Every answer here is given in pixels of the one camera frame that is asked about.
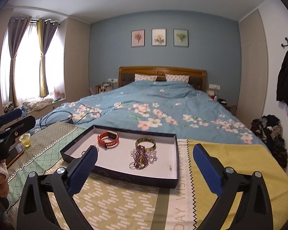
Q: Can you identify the blue floral duvet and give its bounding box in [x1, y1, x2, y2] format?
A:
[30, 80, 262, 144]

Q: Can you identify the cream framed picture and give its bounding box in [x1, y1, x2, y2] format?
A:
[152, 29, 166, 46]

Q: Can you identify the wooden headboard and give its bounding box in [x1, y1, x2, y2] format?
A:
[118, 66, 206, 92]

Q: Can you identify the dark blue jewelry tray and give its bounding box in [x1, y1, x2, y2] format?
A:
[60, 125, 179, 188]

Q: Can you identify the yellow purple right curtain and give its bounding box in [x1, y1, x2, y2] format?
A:
[36, 18, 60, 98]

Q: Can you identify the black hanging jacket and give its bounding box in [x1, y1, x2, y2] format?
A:
[276, 51, 288, 107]

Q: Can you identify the dotted pillow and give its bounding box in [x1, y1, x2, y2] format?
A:
[134, 74, 158, 82]
[165, 74, 189, 83]

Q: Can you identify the purple left curtain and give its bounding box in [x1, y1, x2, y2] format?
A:
[7, 17, 31, 107]

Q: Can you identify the dark clothes pile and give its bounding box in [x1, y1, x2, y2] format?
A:
[251, 114, 288, 170]

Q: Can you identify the gold tortoise bangle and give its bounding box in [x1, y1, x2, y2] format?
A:
[135, 137, 156, 151]

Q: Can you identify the left dotted pillow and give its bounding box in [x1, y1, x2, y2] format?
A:
[134, 74, 158, 82]

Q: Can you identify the person's left hand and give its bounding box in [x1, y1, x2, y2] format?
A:
[0, 159, 9, 198]

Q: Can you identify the maroon braided bracelet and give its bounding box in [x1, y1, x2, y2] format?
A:
[133, 144, 150, 170]

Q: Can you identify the pink framed picture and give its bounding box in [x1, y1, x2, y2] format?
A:
[131, 30, 145, 47]

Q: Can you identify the right dotted pillow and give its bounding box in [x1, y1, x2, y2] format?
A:
[165, 74, 189, 83]

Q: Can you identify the black cable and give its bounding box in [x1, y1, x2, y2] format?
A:
[39, 111, 103, 129]

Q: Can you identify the patterned green yellow blanket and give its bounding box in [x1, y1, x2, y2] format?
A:
[7, 123, 288, 229]

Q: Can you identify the yellow plastic cup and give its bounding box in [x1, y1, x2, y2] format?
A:
[19, 133, 31, 147]

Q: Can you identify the orange smart watch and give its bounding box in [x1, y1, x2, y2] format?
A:
[97, 131, 120, 149]

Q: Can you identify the green framed picture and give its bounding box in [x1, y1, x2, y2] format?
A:
[173, 29, 189, 47]

